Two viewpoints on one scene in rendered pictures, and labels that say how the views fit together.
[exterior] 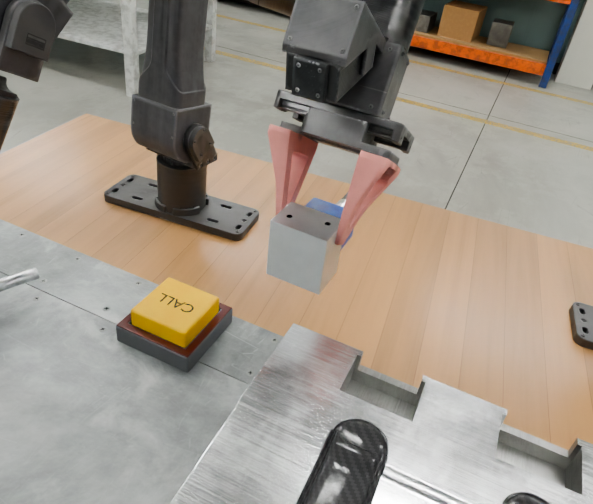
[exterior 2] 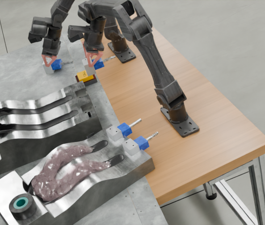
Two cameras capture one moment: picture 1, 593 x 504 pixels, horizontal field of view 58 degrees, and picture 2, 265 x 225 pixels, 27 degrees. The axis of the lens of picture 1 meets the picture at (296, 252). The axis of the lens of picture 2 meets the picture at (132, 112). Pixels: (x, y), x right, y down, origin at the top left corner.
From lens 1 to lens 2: 2.05 m
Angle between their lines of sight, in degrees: 51
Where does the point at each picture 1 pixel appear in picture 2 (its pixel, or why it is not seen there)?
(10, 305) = (68, 68)
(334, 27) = (69, 32)
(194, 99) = (110, 24)
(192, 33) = not seen: hidden behind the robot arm
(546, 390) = (136, 114)
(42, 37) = (59, 20)
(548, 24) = not seen: outside the picture
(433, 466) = (72, 103)
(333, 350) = (81, 86)
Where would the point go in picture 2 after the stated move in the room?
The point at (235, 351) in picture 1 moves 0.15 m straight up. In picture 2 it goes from (91, 87) to (81, 58)
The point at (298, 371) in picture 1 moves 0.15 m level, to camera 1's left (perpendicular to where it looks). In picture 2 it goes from (73, 87) to (55, 74)
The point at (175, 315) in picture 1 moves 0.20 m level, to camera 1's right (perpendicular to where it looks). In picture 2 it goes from (81, 76) to (107, 93)
